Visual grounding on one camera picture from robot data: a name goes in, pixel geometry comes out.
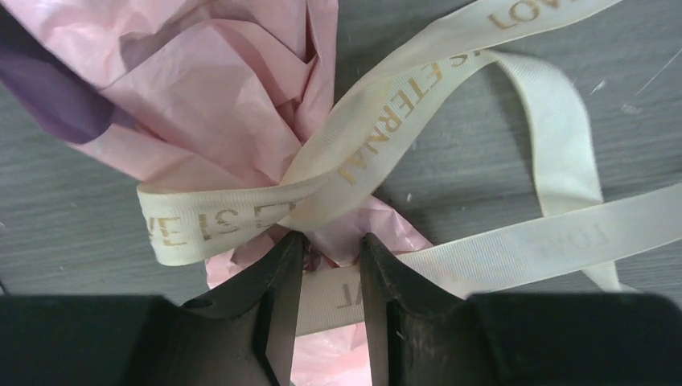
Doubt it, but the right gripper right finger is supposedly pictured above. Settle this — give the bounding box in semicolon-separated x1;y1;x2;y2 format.
359;233;501;385

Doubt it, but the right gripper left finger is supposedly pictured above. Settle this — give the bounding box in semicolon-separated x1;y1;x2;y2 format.
122;232;305;385

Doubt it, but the cream printed ribbon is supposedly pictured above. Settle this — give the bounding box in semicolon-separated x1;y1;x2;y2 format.
135;0;682;338

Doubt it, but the pink flower bouquet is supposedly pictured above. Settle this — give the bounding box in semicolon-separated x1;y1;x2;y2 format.
1;1;429;385

